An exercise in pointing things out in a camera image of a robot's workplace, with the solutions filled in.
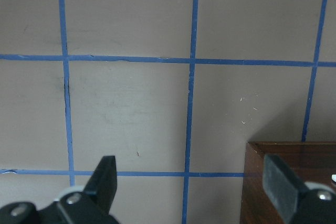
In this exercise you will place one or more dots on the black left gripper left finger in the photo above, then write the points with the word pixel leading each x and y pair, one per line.
pixel 102 185

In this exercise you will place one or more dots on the brown wooden drawer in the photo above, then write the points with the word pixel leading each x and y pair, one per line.
pixel 312 162

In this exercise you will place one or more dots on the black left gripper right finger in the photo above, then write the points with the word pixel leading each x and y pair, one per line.
pixel 283 187

